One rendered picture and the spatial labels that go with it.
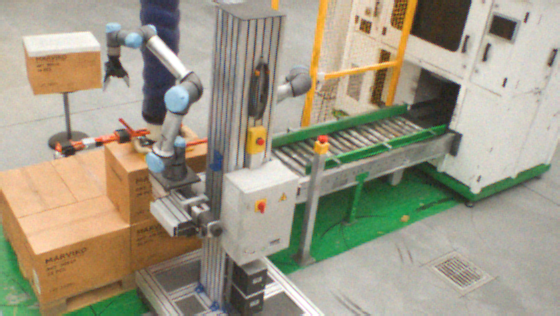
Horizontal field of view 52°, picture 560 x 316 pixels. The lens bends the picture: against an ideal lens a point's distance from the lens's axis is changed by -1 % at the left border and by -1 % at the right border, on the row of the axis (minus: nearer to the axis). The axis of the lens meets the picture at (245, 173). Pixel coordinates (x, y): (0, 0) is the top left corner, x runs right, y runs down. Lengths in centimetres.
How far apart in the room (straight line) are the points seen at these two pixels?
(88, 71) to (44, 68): 38
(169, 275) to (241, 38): 179
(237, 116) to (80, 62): 267
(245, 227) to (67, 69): 281
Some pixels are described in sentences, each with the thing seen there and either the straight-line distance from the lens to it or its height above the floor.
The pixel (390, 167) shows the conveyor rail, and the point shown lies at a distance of 486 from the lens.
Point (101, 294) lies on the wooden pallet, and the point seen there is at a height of 2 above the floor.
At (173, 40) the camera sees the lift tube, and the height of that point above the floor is 169.
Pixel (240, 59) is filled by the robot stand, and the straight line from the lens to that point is 272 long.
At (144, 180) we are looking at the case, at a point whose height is 85.
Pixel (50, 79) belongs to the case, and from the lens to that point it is 529.
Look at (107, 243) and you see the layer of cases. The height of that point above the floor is 46.
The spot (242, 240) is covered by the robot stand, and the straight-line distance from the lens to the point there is 300.
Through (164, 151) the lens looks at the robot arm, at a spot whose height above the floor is 128.
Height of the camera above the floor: 279
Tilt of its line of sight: 32 degrees down
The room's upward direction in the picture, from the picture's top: 5 degrees clockwise
